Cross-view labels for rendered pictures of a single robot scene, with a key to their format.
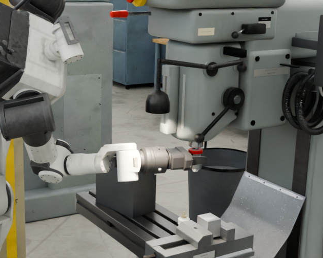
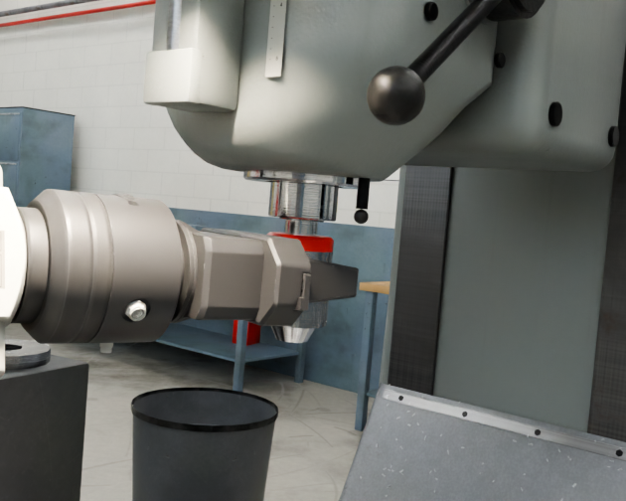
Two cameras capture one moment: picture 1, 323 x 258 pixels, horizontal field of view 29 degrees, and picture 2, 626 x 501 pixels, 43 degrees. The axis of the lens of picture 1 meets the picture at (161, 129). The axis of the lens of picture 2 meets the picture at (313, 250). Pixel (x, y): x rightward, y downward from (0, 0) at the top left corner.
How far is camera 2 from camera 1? 1.53 m
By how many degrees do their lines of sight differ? 21
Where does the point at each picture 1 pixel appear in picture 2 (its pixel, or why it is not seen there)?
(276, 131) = (511, 233)
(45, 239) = not seen: outside the picture
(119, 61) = not seen: hidden behind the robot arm
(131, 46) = not seen: hidden behind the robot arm
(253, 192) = (427, 449)
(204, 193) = (171, 481)
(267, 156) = (473, 325)
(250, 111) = (552, 58)
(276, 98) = (606, 45)
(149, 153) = (82, 213)
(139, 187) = (16, 449)
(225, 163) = (206, 417)
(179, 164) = (238, 289)
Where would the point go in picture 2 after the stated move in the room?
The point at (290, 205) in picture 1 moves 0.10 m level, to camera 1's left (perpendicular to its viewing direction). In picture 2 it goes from (596, 486) to (505, 489)
